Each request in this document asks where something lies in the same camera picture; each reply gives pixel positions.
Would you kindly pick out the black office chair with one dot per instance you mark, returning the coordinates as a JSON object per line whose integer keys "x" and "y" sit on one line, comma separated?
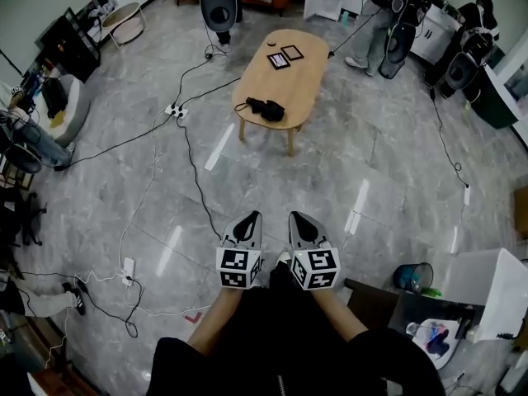
{"x": 20, "y": 217}

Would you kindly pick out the white tray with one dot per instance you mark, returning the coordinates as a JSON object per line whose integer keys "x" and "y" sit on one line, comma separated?
{"x": 447, "y": 355}

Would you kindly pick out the white power strip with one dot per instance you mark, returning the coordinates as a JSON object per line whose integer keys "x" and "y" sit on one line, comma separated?
{"x": 176, "y": 111}
{"x": 466, "y": 195}
{"x": 128, "y": 270}

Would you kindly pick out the dark waste bin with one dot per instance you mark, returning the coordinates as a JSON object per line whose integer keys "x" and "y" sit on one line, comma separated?
{"x": 414, "y": 278}

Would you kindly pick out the person's white shoe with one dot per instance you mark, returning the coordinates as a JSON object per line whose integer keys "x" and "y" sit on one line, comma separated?
{"x": 284, "y": 257}

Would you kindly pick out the black cabinet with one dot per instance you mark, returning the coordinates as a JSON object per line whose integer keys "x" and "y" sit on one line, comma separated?
{"x": 68, "y": 48}

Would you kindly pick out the black framed tablet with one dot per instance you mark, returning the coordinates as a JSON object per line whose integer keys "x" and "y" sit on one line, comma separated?
{"x": 292, "y": 52}
{"x": 279, "y": 60}

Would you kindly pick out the dark green cabinet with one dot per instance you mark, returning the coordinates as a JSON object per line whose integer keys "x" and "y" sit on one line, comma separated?
{"x": 493, "y": 101}

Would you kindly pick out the teal bottle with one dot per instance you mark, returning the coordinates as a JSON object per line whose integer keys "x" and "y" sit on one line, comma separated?
{"x": 345, "y": 18}

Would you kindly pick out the gray oval device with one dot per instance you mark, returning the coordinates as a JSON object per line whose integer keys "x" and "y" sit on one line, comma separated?
{"x": 461, "y": 70}
{"x": 401, "y": 43}
{"x": 218, "y": 10}

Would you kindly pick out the clear plastic bottle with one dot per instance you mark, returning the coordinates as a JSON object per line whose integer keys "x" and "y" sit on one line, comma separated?
{"x": 416, "y": 328}

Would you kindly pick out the white cabinet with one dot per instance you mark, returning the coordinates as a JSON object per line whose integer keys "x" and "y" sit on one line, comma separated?
{"x": 433, "y": 35}

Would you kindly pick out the large white box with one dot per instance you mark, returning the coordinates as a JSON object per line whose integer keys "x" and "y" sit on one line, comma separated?
{"x": 486, "y": 287}

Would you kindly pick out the round white side table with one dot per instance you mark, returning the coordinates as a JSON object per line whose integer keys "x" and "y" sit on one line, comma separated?
{"x": 123, "y": 23}

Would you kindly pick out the white open box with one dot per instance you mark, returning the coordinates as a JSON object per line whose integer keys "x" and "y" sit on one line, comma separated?
{"x": 323, "y": 4}

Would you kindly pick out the black umbrella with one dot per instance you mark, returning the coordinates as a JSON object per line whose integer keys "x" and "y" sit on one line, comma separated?
{"x": 266, "y": 107}

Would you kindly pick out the person's black clothing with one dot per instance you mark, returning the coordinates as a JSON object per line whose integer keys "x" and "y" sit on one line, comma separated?
{"x": 280, "y": 353}

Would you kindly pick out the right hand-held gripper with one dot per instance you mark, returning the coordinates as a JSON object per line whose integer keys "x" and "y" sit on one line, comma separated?
{"x": 315, "y": 264}

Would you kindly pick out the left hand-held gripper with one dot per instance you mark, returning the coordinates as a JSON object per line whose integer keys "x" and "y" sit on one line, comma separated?
{"x": 239, "y": 262}

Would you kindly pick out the person's right forearm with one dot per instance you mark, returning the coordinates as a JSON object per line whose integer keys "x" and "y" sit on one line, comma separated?
{"x": 336, "y": 316}

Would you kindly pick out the gray armchair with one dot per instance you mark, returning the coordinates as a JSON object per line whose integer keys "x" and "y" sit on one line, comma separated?
{"x": 76, "y": 105}

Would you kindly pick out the oval wooden coffee table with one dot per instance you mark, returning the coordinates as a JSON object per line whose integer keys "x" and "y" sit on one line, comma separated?
{"x": 288, "y": 85}

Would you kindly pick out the black side table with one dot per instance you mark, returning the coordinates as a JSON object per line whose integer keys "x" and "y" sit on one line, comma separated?
{"x": 379, "y": 303}

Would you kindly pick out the person's left forearm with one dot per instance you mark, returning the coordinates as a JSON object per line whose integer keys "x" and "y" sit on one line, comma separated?
{"x": 214, "y": 324}

